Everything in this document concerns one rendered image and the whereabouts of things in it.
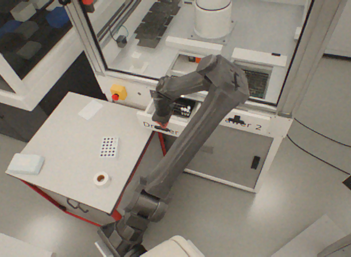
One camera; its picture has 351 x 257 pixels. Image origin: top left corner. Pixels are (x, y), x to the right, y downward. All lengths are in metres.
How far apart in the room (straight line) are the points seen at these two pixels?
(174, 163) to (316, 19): 0.61
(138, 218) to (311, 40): 0.75
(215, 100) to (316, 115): 2.07
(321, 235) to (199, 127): 1.59
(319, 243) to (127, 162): 1.33
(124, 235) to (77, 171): 0.75
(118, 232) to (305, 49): 0.80
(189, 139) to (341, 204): 1.76
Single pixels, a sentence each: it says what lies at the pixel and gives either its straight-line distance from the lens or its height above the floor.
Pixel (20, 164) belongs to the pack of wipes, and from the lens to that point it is 1.53.
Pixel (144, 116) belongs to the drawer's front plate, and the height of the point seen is 0.92.
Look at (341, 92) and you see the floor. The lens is 2.87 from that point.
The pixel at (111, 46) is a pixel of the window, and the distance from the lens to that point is 1.32.
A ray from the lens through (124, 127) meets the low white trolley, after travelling 1.47.
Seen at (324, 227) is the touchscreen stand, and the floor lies 0.04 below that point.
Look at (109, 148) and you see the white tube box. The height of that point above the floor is 0.79.
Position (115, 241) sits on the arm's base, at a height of 1.23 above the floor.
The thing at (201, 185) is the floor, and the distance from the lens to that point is 2.07.
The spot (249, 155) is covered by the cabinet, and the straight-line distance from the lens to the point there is 1.60.
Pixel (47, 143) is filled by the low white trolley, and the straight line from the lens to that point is 1.58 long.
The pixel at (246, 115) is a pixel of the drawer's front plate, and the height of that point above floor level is 0.92.
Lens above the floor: 1.91
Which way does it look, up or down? 55 degrees down
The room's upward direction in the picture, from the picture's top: 9 degrees counter-clockwise
